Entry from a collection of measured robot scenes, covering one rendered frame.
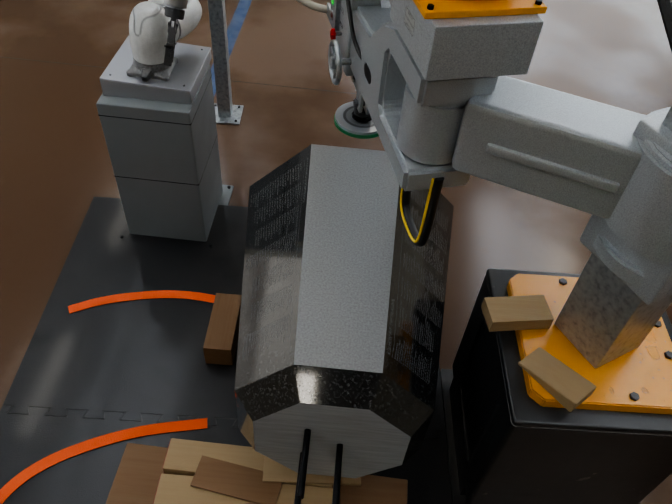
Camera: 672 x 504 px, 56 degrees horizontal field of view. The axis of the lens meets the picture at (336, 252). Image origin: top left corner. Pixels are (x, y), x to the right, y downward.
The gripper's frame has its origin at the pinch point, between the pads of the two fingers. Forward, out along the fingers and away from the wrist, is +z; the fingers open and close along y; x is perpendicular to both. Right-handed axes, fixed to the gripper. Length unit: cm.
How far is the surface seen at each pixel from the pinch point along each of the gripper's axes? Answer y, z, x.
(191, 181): 19, 54, -16
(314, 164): -43, 21, -58
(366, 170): -48, 19, -76
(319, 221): -70, 34, -58
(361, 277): -94, 43, -69
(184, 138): 9.0, 32.0, -10.2
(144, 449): -73, 131, -11
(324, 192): -57, 27, -60
